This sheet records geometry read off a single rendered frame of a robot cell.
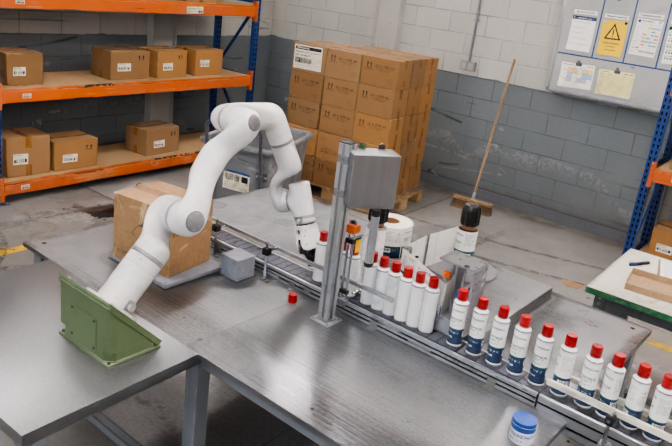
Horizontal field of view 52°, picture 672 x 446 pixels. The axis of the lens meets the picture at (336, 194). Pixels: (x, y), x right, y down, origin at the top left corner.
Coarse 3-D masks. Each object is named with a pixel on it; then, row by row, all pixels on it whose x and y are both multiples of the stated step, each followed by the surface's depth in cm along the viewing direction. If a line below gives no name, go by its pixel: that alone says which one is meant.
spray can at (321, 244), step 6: (324, 234) 264; (318, 240) 267; (324, 240) 265; (318, 246) 266; (324, 246) 265; (318, 252) 266; (324, 252) 266; (318, 258) 267; (318, 270) 268; (312, 276) 271; (318, 276) 269; (318, 282) 270
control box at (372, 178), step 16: (352, 160) 228; (368, 160) 229; (384, 160) 230; (400, 160) 232; (352, 176) 229; (368, 176) 231; (384, 176) 232; (352, 192) 231; (368, 192) 233; (384, 192) 234; (368, 208) 235; (384, 208) 236
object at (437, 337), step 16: (224, 240) 299; (240, 240) 301; (256, 256) 287; (272, 256) 289; (288, 272) 276; (304, 272) 277; (432, 336) 240; (464, 352) 232; (496, 368) 224; (528, 384) 217; (544, 384) 219
